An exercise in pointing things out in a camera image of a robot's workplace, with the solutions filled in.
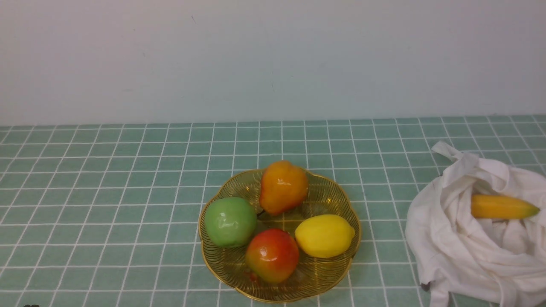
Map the white cloth bag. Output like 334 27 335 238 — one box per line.
405 141 546 307

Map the orange pear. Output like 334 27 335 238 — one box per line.
259 160 309 216

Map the yellow lemon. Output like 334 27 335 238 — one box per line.
294 214 355 258

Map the red yellow apple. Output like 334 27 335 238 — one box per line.
245 229 299 284

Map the green apple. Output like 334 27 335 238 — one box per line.
204 197 257 248

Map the gold wire fruit basket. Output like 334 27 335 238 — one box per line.
198 169 362 304

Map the yellow banana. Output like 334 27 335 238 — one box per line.
470 194 540 220

